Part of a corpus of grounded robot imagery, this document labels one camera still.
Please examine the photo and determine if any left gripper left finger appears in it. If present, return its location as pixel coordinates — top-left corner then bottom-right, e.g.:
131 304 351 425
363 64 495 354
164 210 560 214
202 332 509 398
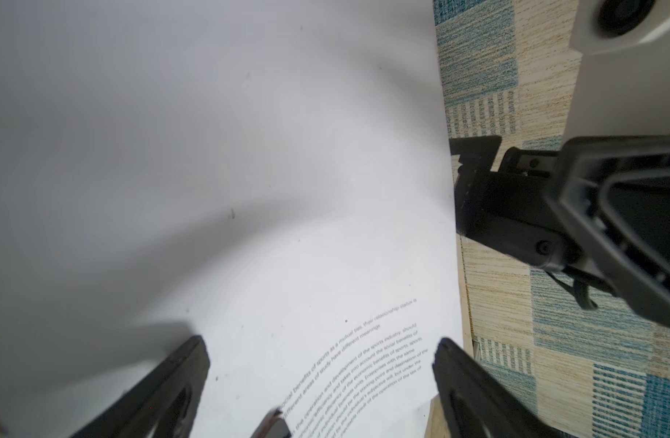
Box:
74 335 210 437

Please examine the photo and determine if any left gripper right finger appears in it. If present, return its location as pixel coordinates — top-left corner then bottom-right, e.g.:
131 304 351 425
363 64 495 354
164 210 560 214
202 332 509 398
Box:
433 338 559 438

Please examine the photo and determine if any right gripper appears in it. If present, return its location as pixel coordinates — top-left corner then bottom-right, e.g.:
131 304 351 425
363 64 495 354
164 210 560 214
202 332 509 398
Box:
449 135 670 329

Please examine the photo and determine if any printed sheet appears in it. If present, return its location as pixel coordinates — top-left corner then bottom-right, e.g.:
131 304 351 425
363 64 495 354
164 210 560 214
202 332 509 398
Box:
0 1 461 437

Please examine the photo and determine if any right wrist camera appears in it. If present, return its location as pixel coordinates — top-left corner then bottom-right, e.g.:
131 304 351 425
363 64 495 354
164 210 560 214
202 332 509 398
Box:
563 1 670 141

